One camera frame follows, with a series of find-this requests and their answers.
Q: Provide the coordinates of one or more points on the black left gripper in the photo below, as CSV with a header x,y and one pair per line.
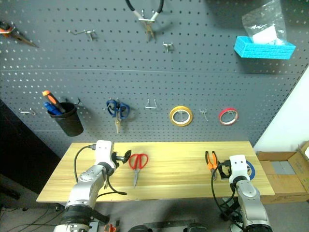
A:
x,y
117,159

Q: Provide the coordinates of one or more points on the dark rounded shape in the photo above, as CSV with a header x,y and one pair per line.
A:
x,y
198,227
138,228

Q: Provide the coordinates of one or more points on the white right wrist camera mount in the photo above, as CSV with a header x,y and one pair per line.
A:
x,y
239,166

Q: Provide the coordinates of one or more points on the blue plastic basket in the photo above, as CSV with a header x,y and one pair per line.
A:
x,y
263,50

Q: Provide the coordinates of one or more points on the small metal prong hook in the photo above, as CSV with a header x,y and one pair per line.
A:
x,y
204,112

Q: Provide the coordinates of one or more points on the dark cabinet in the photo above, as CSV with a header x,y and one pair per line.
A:
x,y
19,149

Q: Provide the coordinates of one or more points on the red tape roll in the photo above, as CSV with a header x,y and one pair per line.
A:
x,y
228,110

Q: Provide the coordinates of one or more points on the grey perforated pegboard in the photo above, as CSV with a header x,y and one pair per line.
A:
x,y
149,72

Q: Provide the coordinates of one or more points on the orange black pliers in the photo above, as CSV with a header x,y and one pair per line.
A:
x,y
212,164

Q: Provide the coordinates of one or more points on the clear plastic bag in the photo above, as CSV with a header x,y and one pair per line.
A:
x,y
263,21

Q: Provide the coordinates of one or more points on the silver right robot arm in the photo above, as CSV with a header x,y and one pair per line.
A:
x,y
248,200

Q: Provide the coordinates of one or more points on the blue tape roll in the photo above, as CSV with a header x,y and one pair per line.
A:
x,y
252,169

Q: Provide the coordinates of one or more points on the yellow tape roll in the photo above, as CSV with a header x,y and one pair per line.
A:
x,y
181,107

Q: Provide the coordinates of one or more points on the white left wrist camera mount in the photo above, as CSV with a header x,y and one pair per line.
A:
x,y
103,149

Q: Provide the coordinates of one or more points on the orange black screwdriver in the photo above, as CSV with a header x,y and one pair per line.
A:
x,y
51,99

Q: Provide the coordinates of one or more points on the long metal pegboard hook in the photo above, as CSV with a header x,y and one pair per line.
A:
x,y
82,32

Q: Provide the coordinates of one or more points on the metal loop hook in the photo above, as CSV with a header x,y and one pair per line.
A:
x,y
150,107

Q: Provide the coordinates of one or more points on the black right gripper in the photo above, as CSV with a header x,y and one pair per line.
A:
x,y
227,169

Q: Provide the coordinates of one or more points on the orange black device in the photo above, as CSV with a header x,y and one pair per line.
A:
x,y
111,227

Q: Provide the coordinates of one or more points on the short double metal hook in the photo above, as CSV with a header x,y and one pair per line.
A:
x,y
168,46

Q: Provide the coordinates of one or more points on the orange long nose pliers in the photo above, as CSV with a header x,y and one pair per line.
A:
x,y
7,32

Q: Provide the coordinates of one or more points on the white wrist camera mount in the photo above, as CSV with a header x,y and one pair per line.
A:
x,y
239,166
103,149

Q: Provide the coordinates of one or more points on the black plastic cup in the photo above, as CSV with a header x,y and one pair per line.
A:
x,y
70,125

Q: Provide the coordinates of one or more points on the black flat bar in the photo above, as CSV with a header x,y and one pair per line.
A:
x,y
169,223

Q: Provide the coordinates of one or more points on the brown cardboard box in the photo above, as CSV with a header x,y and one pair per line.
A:
x,y
285,188

